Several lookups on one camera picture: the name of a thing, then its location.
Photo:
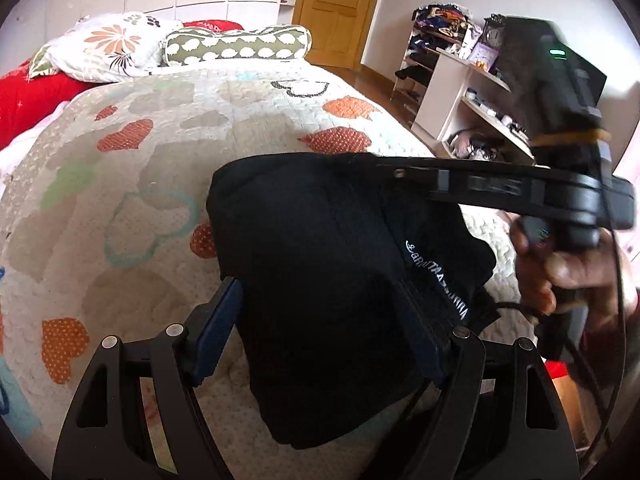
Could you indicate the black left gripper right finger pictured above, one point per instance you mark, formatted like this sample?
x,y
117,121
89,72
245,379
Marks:
x,y
498,416

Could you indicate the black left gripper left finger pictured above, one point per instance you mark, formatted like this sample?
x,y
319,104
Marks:
x,y
135,414

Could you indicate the black pants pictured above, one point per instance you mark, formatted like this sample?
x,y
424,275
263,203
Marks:
x,y
352,281

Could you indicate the person's right hand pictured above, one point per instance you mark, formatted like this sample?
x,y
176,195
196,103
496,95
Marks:
x,y
603,272

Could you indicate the white shelf unit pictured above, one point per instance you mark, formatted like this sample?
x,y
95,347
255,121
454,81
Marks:
x,y
455,105

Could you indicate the ornate desk clock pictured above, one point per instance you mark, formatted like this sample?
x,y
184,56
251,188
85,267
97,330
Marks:
x,y
493,29

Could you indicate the heart patterned quilt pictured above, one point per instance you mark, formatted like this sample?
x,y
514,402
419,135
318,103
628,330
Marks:
x,y
103,225

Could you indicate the white bed sheet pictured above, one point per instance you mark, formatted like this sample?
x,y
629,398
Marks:
x,y
16,151

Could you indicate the wooden door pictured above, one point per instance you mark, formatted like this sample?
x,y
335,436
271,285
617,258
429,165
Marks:
x,y
339,29

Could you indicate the long red pillow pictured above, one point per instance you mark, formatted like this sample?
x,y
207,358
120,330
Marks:
x,y
24,101

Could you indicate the white floral pillow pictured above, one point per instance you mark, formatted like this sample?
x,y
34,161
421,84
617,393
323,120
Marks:
x,y
110,47

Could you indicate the green white bolster pillow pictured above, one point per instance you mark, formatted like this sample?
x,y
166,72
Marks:
x,y
193,45

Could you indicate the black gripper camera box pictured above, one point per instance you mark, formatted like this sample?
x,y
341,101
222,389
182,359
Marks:
x,y
552,95

